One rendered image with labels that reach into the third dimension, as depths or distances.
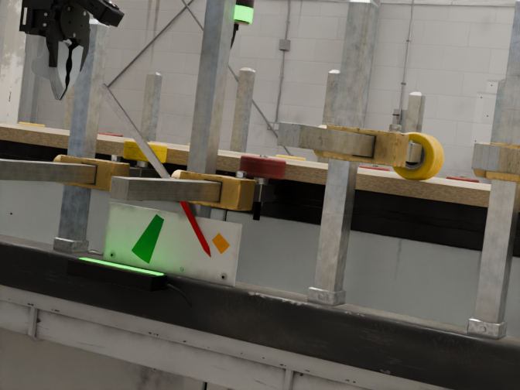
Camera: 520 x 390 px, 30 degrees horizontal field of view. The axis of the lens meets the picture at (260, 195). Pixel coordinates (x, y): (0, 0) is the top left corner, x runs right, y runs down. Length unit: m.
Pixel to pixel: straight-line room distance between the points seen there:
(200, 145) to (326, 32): 8.18
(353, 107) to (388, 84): 7.89
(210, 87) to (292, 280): 0.39
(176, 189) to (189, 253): 0.17
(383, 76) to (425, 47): 0.49
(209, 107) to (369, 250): 0.37
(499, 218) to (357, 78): 0.30
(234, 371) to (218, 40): 0.53
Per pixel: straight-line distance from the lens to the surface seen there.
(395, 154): 1.43
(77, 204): 1.72
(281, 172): 1.68
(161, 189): 1.41
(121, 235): 1.66
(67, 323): 1.78
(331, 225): 1.47
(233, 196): 1.54
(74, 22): 1.56
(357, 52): 1.47
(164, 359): 1.67
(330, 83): 2.68
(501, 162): 1.13
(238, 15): 1.62
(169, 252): 1.60
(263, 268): 1.77
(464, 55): 9.10
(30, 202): 2.08
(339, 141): 1.32
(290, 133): 1.21
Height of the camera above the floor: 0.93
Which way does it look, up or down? 3 degrees down
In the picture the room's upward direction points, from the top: 7 degrees clockwise
